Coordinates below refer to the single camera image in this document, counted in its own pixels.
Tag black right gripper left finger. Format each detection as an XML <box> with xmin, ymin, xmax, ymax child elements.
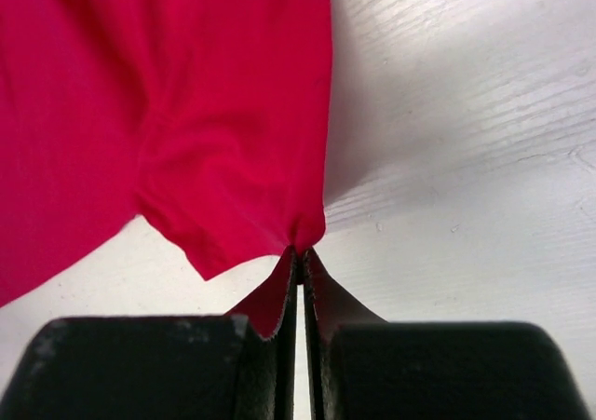
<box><xmin>1</xmin><ymin>248</ymin><xmax>298</xmax><ymax>419</ymax></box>

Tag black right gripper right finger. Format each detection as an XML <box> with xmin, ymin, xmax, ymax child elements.
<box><xmin>303</xmin><ymin>251</ymin><xmax>589</xmax><ymax>419</ymax></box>

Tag red t shirt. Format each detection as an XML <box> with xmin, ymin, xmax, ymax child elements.
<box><xmin>0</xmin><ymin>0</ymin><xmax>332</xmax><ymax>308</ymax></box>

